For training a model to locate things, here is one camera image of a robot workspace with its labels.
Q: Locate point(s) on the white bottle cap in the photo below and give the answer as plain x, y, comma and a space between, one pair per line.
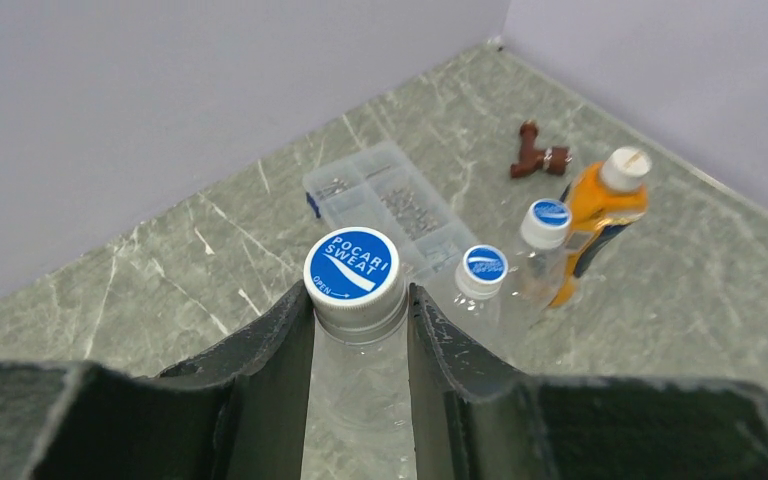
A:
625, 169

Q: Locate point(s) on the orange juice bottle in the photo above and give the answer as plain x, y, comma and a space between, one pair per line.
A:
599, 214

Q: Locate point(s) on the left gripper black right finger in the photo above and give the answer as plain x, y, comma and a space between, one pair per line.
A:
475, 416

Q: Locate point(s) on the blue bottle cap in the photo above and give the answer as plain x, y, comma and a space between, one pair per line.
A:
481, 272
546, 224
355, 278

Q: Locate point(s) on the clear plastic bottle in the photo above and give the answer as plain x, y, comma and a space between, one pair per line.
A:
534, 278
361, 394
477, 317

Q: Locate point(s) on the clear plastic screw box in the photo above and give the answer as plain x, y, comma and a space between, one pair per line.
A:
381, 188

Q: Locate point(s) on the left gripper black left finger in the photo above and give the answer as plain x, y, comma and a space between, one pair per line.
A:
237, 410

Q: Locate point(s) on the brown pipe fitting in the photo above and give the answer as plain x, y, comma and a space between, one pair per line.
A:
553, 160

